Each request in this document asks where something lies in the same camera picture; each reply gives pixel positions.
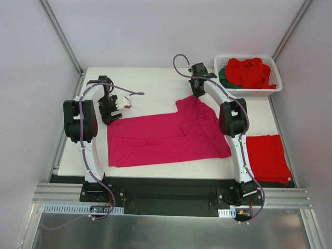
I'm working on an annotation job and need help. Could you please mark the aluminium frame rail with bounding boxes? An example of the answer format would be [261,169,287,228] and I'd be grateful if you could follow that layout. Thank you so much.
[33,179,313,217]

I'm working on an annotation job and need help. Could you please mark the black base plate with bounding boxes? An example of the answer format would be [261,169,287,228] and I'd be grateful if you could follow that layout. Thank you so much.
[49,175,297,217]

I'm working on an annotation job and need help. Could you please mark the red crumpled t shirt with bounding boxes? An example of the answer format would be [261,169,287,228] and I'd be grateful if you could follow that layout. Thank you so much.
[226,58,276,89]

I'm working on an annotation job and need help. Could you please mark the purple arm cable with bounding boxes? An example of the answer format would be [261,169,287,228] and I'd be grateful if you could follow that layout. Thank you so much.
[173,54,266,222]
[40,80,145,230]

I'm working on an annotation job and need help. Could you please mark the white plastic laundry basket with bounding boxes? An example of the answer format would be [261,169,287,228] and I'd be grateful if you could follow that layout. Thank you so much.
[214,55,283,97]

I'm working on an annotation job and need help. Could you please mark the folded red t shirt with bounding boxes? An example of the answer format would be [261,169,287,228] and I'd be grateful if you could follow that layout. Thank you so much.
[246,134,293,184]

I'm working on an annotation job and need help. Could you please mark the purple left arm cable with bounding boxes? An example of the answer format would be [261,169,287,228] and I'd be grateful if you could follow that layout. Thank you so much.
[40,80,145,230]

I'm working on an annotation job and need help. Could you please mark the pink t shirt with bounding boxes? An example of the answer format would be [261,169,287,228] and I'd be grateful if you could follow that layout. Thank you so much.
[107,96,231,168]

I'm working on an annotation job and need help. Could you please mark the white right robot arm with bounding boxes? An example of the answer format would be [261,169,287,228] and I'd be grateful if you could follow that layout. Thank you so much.
[188,63,257,206]

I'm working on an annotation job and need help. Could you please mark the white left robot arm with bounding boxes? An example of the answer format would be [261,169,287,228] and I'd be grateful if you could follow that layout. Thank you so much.
[63,76,122,206]

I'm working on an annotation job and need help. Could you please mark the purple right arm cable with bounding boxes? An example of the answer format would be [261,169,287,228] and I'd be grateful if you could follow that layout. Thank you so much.
[173,54,266,222]

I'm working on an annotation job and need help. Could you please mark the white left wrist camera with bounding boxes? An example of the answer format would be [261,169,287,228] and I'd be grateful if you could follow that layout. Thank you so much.
[122,96,132,109]

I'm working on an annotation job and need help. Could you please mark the green t shirt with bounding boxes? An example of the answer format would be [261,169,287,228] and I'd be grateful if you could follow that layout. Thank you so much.
[218,67,242,89]

